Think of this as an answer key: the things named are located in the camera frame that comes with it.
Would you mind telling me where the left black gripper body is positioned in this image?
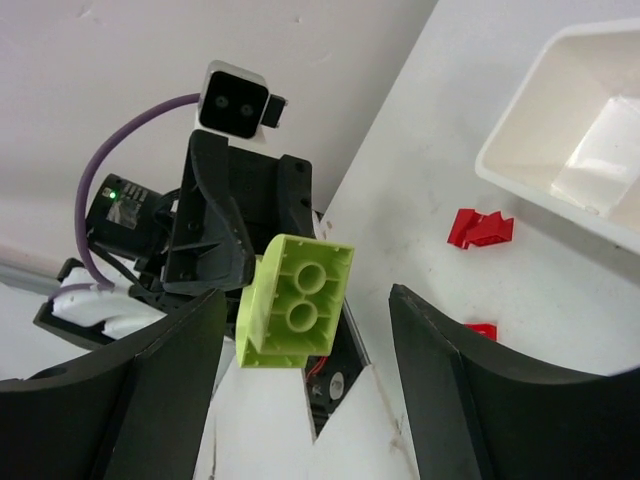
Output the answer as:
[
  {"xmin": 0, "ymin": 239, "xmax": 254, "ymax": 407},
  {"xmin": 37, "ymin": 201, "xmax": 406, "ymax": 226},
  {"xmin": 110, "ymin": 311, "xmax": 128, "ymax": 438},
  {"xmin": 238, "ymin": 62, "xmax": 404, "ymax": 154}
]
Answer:
[{"xmin": 164, "ymin": 130, "xmax": 315, "ymax": 296}]

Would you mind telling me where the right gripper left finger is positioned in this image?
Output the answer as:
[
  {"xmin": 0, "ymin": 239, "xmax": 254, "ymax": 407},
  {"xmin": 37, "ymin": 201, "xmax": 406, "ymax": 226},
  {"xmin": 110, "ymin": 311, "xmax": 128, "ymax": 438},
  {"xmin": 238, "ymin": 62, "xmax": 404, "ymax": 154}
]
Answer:
[{"xmin": 1, "ymin": 291, "xmax": 226, "ymax": 479}]

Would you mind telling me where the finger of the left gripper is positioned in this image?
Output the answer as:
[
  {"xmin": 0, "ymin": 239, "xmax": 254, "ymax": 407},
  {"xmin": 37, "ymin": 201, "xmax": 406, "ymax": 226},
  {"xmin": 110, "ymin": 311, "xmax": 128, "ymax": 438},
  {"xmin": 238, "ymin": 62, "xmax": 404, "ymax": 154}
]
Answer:
[{"xmin": 163, "ymin": 130, "xmax": 255, "ymax": 294}]

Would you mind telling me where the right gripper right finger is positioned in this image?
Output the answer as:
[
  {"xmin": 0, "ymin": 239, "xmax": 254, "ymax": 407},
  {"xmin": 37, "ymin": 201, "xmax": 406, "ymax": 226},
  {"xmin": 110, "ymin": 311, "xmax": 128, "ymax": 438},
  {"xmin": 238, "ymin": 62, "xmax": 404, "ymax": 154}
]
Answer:
[{"xmin": 389, "ymin": 285, "xmax": 639, "ymax": 479}]

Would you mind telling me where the lime green lego brick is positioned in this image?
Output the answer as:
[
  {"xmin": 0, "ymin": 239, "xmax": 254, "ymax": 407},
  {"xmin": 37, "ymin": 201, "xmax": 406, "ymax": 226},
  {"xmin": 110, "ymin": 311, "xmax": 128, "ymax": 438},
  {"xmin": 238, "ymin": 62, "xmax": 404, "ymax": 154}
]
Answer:
[{"xmin": 235, "ymin": 234, "xmax": 355, "ymax": 369}]

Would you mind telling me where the red curved lego piece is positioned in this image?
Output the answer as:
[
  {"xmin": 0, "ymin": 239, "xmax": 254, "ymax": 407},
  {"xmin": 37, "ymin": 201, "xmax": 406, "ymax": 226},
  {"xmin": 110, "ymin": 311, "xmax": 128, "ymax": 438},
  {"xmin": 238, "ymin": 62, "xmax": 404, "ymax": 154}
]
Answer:
[{"xmin": 447, "ymin": 208, "xmax": 515, "ymax": 250}]

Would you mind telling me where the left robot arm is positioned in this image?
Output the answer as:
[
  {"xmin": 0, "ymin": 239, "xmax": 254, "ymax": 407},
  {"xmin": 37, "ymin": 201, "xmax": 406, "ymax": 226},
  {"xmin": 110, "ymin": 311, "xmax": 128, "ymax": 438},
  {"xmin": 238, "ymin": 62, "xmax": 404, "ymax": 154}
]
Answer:
[{"xmin": 34, "ymin": 133, "xmax": 313, "ymax": 350}]

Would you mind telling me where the small red lego brick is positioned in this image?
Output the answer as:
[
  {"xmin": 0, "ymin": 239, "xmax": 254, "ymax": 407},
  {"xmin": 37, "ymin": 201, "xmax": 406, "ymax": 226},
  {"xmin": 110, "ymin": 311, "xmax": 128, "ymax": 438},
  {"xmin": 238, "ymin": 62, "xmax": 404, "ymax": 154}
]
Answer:
[{"xmin": 465, "ymin": 323, "xmax": 498, "ymax": 342}]

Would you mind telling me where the white divided sorting tray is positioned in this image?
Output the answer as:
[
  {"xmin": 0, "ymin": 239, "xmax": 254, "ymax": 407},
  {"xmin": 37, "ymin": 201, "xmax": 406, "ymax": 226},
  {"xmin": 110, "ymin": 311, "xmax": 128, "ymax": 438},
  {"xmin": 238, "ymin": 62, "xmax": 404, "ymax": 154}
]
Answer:
[{"xmin": 475, "ymin": 18, "xmax": 639, "ymax": 253}]

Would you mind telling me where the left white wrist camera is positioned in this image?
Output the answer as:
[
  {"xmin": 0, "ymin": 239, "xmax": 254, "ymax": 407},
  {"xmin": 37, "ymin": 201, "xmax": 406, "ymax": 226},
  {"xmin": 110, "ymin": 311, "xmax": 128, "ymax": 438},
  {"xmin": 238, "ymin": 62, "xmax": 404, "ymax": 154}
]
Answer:
[{"xmin": 194, "ymin": 60, "xmax": 288, "ymax": 144}]

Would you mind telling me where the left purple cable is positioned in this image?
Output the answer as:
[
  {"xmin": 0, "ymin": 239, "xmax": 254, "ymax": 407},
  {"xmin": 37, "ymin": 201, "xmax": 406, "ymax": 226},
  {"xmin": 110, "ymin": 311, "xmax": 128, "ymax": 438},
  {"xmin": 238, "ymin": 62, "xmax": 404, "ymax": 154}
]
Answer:
[{"xmin": 52, "ymin": 93, "xmax": 206, "ymax": 301}]

